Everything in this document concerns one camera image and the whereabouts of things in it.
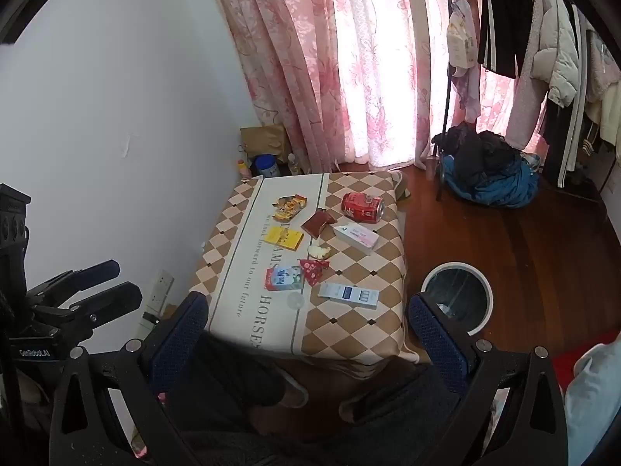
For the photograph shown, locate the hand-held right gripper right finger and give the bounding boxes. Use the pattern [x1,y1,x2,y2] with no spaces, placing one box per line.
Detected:
[408,291,569,466]

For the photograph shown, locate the pale hanging garments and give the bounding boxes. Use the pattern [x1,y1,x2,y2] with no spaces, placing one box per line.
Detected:
[446,0,482,123]

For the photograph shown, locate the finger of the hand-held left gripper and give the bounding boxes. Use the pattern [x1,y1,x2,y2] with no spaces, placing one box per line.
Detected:
[34,282,143,337]
[26,259,120,309]

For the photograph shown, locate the brown paper bag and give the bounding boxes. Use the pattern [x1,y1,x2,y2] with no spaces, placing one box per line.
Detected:
[240,125,289,166]

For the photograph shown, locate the pink floral curtain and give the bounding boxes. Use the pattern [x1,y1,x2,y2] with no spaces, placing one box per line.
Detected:
[204,0,549,176]

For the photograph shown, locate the blue blanket pile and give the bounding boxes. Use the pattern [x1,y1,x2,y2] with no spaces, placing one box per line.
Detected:
[441,155,539,209]

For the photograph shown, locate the blue white milk carton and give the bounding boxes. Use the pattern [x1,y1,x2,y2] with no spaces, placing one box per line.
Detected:
[264,266,305,292]

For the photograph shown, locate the orange snack wrapper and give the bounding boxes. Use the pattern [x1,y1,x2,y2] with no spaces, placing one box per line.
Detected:
[272,194,309,221]

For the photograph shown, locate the white wall socket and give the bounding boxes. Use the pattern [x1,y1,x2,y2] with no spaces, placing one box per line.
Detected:
[146,269,174,311]

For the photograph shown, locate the red crinkled wrapper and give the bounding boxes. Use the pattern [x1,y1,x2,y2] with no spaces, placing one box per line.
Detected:
[299,258,331,286]

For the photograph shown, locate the black white-striped pants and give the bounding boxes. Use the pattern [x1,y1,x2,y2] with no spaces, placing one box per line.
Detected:
[538,97,589,188]

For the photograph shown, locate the black white-striped jacket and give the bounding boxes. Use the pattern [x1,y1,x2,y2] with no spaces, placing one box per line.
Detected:
[478,0,534,78]

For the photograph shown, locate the person's leg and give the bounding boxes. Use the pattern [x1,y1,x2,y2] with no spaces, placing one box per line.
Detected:
[165,332,311,466]
[340,364,461,466]

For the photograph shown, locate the silver can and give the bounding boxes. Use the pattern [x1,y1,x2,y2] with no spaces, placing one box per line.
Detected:
[341,191,385,224]

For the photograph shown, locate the black clothes pile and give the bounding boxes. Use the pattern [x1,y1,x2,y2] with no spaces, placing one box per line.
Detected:
[432,123,522,188]

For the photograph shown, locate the person's left leg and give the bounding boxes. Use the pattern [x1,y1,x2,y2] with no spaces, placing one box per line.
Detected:
[165,332,311,466]

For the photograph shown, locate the pink fluffy coat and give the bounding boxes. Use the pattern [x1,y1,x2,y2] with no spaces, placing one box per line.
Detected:
[507,0,559,151]

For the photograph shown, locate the checkered brown white tablecloth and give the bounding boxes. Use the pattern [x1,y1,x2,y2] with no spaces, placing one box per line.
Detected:
[188,171,407,379]

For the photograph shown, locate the grey slipper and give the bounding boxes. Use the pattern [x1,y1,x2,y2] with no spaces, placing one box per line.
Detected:
[279,374,310,409]
[338,395,370,423]

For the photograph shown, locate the black coat stand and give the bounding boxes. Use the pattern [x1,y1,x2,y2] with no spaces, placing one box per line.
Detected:
[433,0,460,202]

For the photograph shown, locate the dark red sauce packet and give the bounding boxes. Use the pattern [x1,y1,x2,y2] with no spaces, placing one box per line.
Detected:
[301,209,335,240]

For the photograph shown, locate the white pink carton box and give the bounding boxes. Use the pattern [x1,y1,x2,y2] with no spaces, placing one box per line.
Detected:
[333,222,379,256]

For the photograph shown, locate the flat blue white box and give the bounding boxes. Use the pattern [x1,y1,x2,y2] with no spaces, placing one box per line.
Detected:
[319,282,380,310]

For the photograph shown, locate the pale blue pillow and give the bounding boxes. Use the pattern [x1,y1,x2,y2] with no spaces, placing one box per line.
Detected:
[563,335,621,466]

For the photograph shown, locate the yellow packet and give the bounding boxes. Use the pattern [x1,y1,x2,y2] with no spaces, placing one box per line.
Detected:
[263,226,305,252]

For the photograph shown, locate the person's right leg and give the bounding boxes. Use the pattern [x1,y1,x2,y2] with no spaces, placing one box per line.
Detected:
[340,364,461,466]

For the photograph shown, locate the blue lid jar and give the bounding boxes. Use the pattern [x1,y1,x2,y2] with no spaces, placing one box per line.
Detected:
[253,154,281,179]

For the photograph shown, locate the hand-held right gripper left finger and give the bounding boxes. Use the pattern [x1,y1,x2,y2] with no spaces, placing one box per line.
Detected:
[49,291,209,466]

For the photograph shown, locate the white puffy jacket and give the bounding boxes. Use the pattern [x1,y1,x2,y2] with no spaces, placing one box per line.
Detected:
[529,0,585,108]

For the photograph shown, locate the round white trash bin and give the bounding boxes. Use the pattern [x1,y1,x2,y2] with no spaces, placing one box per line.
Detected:
[420,262,494,336]

